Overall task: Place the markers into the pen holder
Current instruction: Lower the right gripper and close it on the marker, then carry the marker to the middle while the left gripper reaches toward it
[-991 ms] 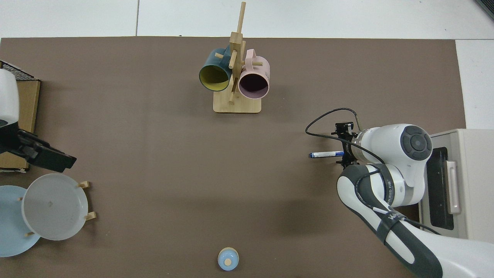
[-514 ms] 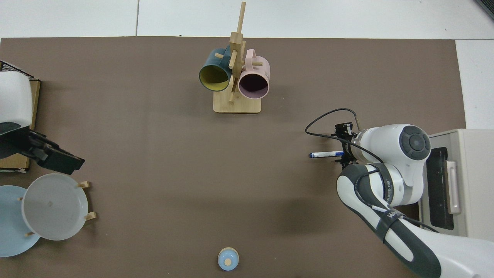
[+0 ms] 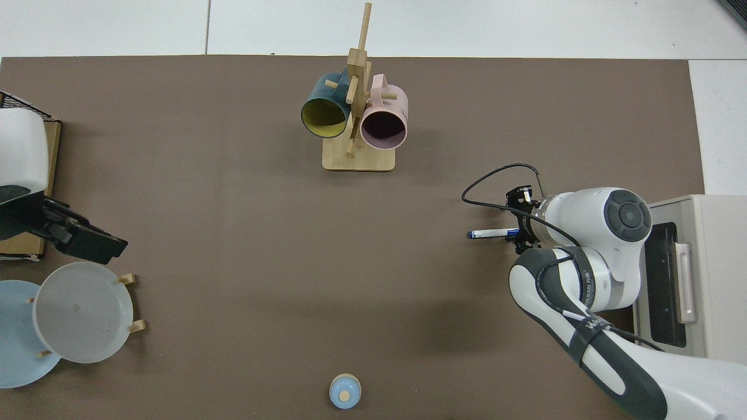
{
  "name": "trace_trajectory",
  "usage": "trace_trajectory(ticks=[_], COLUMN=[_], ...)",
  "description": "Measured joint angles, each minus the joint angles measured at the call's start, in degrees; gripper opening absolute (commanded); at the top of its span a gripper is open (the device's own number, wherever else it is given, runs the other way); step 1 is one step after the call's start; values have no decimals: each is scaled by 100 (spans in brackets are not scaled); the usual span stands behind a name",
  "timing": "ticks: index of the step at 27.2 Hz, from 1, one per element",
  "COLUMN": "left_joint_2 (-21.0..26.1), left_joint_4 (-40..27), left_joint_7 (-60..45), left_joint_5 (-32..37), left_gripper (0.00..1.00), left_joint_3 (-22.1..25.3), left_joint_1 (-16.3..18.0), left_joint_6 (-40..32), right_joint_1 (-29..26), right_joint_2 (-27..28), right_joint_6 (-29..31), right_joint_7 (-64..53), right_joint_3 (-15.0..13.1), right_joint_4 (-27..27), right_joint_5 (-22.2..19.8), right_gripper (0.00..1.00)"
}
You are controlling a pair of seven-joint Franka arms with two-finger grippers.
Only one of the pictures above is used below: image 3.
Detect blue and white marker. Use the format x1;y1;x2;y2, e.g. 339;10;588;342
467;228;520;240

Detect wooden plate rack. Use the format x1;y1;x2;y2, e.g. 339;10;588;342
26;273;146;358

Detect grey plate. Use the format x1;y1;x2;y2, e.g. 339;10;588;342
32;262;134;365

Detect light blue plate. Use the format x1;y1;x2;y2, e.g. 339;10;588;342
0;280;62;389

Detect brown table cloth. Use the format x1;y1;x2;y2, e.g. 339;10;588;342
0;55;705;420

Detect pink cup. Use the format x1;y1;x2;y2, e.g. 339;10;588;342
359;73;409;151

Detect wooden cup stand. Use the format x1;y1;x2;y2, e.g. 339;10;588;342
322;2;397;172

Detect pale toaster oven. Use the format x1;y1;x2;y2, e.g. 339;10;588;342
633;194;747;365

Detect dark teal cup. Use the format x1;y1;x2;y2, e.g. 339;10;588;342
301;71;352;139

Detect small blue round bell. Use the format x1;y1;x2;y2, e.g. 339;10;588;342
329;374;362;410

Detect wire basket with wooden floor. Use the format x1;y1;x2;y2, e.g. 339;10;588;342
0;92;62;261

